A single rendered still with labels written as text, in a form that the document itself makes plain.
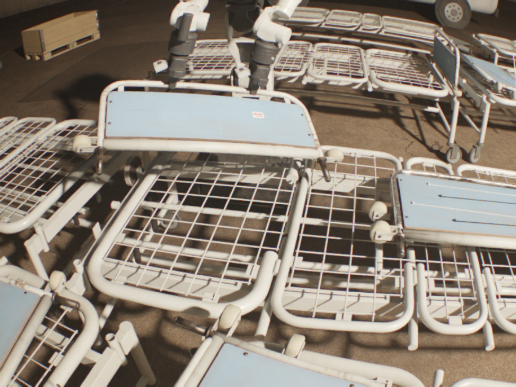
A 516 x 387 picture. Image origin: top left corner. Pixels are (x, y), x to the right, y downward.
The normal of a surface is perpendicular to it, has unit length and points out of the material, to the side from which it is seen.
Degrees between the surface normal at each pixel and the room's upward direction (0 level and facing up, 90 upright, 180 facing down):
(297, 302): 90
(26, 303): 5
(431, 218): 4
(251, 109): 31
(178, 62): 97
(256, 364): 7
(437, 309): 90
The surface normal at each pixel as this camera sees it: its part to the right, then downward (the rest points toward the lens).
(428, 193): -0.03, -0.86
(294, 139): 0.33, -0.51
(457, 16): -0.11, 0.58
